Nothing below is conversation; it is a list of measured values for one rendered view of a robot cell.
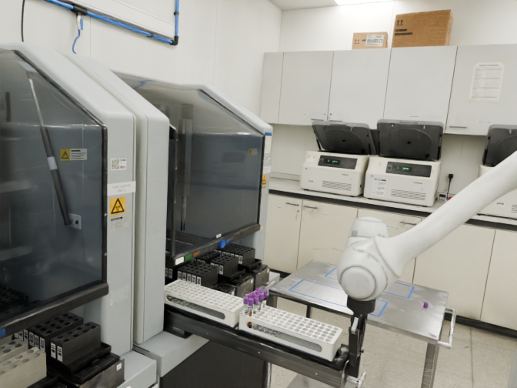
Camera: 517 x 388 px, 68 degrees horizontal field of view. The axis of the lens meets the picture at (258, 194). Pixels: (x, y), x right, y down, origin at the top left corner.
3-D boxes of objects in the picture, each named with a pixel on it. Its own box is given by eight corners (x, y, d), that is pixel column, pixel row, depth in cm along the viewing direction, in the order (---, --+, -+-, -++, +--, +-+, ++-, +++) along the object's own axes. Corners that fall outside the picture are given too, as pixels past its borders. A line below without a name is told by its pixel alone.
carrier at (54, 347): (91, 341, 105) (91, 320, 104) (95, 343, 104) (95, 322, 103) (50, 362, 95) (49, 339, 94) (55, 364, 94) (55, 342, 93)
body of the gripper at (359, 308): (351, 285, 108) (348, 316, 110) (343, 296, 101) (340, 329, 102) (378, 292, 105) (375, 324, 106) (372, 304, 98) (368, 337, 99)
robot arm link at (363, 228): (345, 264, 109) (339, 280, 96) (351, 211, 106) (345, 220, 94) (385, 271, 105) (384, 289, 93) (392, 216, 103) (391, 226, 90)
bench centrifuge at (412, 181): (361, 199, 329) (371, 117, 317) (375, 191, 383) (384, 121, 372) (432, 209, 304) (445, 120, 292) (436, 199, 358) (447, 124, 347)
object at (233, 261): (233, 269, 166) (234, 255, 165) (238, 270, 165) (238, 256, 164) (218, 277, 156) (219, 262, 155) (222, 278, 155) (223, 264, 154)
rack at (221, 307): (158, 305, 132) (159, 288, 131) (178, 295, 141) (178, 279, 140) (232, 330, 118) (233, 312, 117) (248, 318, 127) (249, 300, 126)
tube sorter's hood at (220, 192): (68, 238, 147) (66, 66, 137) (173, 213, 200) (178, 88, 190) (173, 268, 124) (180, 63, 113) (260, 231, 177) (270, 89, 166)
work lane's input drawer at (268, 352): (146, 322, 133) (147, 298, 131) (173, 308, 145) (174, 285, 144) (355, 403, 100) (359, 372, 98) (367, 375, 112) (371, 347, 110)
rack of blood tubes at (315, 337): (237, 332, 118) (238, 313, 117) (253, 319, 126) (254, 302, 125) (331, 365, 104) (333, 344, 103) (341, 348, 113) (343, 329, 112)
